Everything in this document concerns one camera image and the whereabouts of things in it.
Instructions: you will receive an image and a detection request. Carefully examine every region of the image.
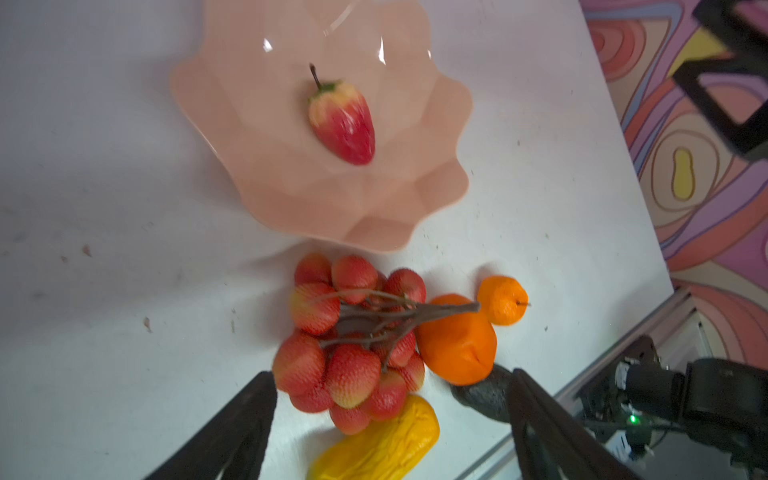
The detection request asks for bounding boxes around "orange fake bell pepper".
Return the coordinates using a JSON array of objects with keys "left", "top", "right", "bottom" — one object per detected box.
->
[{"left": 415, "top": 312, "right": 497, "bottom": 386}]

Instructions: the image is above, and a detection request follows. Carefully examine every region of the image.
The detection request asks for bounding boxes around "red fake strawberry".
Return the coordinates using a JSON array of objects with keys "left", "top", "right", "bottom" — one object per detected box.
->
[{"left": 308, "top": 64, "right": 376, "bottom": 166}]

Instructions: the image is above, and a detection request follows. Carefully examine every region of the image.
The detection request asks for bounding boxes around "dark fake avocado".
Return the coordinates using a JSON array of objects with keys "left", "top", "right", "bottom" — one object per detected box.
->
[{"left": 450, "top": 364, "right": 512, "bottom": 423}]

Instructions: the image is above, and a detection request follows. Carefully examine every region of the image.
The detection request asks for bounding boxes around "red fake lychee bunch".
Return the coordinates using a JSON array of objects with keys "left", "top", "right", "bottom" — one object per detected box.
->
[{"left": 272, "top": 252, "right": 482, "bottom": 435}]

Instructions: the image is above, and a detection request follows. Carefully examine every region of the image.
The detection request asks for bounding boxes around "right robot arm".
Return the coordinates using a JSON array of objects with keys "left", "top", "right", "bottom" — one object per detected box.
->
[{"left": 575, "top": 335, "right": 767, "bottom": 473}]

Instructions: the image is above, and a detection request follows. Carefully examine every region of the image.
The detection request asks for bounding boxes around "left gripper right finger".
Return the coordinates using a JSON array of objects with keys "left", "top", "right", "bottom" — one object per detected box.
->
[{"left": 507, "top": 369, "right": 638, "bottom": 479}]

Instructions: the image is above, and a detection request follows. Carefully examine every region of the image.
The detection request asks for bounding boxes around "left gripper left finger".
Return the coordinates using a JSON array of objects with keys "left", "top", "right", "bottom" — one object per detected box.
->
[{"left": 148, "top": 371, "right": 277, "bottom": 480}]

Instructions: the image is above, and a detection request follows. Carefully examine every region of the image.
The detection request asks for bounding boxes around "pink scalloped fruit bowl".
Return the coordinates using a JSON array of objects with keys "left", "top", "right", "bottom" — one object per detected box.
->
[{"left": 171, "top": 1, "right": 473, "bottom": 253}]

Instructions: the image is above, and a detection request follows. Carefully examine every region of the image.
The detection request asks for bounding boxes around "yellow fake squash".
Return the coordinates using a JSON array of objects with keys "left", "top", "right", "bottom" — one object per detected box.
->
[{"left": 306, "top": 395, "right": 440, "bottom": 480}]

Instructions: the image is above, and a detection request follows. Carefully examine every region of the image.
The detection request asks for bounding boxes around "small fake orange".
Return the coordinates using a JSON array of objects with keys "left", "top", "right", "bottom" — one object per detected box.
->
[{"left": 477, "top": 275, "right": 530, "bottom": 326}]

